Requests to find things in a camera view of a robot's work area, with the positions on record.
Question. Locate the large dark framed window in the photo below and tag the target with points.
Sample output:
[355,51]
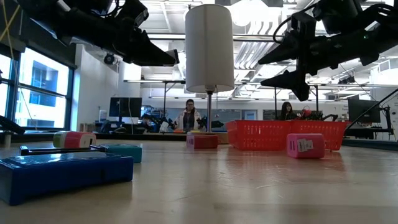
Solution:
[40,93]

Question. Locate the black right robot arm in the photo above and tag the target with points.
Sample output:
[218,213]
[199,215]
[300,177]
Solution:
[373,34]

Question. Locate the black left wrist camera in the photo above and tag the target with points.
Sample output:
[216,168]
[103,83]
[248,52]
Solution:
[133,14]

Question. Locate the white shade wooden base lamp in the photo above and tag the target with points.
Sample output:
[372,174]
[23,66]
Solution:
[209,46]

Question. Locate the red black background robot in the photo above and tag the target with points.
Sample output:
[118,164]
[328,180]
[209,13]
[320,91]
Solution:
[306,113]

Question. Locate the black computer monitor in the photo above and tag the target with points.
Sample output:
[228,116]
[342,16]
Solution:
[363,110]
[125,107]

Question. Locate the black wall-mounted camera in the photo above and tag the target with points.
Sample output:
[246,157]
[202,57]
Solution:
[109,58]

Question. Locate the black background robot arm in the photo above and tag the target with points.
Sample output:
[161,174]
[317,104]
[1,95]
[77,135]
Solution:
[152,119]
[214,124]

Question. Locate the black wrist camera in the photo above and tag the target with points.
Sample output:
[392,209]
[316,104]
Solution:
[133,14]
[335,15]

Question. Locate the teal plastic box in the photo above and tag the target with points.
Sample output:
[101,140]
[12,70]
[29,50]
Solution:
[124,154]

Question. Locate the pink cube charger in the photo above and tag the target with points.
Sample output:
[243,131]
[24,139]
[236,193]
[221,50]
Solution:
[303,149]

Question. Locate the dark blue plastic box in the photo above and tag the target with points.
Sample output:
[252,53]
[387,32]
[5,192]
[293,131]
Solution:
[62,177]

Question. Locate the red plastic basket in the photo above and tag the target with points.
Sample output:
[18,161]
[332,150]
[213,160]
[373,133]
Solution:
[258,133]
[337,132]

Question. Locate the black ceiling-hung device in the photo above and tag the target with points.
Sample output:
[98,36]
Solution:
[346,80]

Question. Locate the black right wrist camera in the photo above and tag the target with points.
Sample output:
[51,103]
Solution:
[335,15]

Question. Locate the black aluminium table frame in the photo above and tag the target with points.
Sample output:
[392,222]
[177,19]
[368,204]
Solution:
[140,136]

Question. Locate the red charger box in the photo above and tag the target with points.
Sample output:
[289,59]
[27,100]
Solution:
[205,141]

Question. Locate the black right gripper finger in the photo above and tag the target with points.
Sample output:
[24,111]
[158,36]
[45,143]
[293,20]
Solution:
[284,49]
[286,80]

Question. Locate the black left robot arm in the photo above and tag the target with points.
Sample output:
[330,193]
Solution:
[77,21]

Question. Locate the person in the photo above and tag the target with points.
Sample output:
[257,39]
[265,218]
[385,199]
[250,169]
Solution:
[286,113]
[188,118]

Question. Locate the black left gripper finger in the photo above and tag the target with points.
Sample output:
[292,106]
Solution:
[149,49]
[152,63]

